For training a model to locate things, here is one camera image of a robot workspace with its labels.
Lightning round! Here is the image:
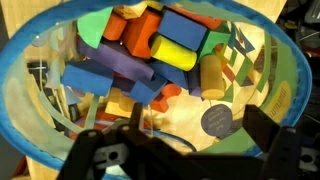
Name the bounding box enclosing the yellow cylinder foam block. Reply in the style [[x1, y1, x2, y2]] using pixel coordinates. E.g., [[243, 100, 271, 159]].
[[150, 34, 198, 72]]

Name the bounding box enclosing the small orange foam block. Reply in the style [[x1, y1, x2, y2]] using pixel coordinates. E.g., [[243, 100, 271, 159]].
[[102, 12, 129, 42]]

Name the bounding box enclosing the long purple foam block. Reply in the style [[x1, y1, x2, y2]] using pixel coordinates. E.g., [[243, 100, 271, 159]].
[[76, 36, 155, 83]]

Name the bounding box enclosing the green triangular foam block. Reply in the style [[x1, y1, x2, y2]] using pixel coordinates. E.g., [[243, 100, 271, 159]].
[[196, 30, 232, 64]]

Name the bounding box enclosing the red notched foam block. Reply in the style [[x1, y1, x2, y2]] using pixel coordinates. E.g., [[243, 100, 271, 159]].
[[149, 83, 183, 114]]

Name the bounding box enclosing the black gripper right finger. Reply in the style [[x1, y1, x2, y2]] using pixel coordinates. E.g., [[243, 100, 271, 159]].
[[242, 104, 303, 180]]

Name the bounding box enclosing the yellow orange foam block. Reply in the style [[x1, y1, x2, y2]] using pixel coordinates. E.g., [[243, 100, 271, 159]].
[[104, 87, 136, 119]]

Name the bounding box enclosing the large blue foam block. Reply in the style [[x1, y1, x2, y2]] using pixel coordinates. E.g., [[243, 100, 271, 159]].
[[60, 59, 115, 98]]

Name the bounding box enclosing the green half-round foam block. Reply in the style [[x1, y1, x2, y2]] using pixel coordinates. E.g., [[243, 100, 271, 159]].
[[76, 6, 114, 50]]

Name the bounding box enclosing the blue rectangular foam block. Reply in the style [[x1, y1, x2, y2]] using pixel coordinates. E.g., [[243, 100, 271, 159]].
[[156, 8, 209, 52]]

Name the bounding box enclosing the orange arch foam block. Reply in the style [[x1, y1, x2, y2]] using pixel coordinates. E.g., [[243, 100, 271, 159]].
[[120, 8, 164, 60]]

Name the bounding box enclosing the tan cylinder foam block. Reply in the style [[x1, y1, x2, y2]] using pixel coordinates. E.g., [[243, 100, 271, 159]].
[[199, 54, 226, 101]]

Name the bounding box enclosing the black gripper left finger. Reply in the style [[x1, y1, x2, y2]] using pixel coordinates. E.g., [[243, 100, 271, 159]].
[[56, 101, 145, 180]]

